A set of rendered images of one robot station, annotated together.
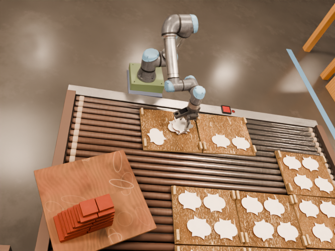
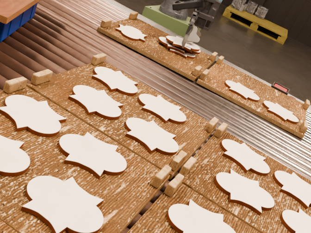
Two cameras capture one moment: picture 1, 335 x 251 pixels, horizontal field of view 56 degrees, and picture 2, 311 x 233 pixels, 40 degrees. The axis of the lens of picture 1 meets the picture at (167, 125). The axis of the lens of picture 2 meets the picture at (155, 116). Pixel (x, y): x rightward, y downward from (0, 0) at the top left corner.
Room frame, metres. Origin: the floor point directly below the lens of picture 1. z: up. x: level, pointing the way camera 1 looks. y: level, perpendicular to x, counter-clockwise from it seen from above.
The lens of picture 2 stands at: (0.16, -1.05, 1.42)
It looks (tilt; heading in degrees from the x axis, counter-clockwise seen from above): 26 degrees down; 35
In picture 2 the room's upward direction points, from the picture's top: 24 degrees clockwise
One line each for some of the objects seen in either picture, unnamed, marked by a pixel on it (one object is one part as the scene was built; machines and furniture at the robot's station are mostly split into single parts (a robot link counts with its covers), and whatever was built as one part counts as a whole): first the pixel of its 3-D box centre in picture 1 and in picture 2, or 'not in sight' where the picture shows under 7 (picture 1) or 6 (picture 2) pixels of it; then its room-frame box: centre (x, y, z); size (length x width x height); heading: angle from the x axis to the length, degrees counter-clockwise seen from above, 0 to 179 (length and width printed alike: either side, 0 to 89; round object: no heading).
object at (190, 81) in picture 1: (189, 84); not in sight; (1.57, -0.03, 1.27); 0.11 x 0.11 x 0.08; 36
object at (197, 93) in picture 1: (197, 95); not in sight; (1.50, -0.10, 1.28); 0.09 x 0.08 x 0.11; 36
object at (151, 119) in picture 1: (170, 130); (160, 45); (1.44, -0.03, 0.93); 0.41 x 0.35 x 0.02; 115
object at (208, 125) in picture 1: (224, 134); (255, 95); (1.62, -0.41, 0.93); 0.41 x 0.35 x 0.02; 115
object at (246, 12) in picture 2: not in sight; (258, 17); (7.61, 2.96, 0.18); 1.28 x 0.89 x 0.36; 115
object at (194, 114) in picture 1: (191, 112); (203, 12); (1.50, -0.11, 1.12); 0.09 x 0.08 x 0.12; 126
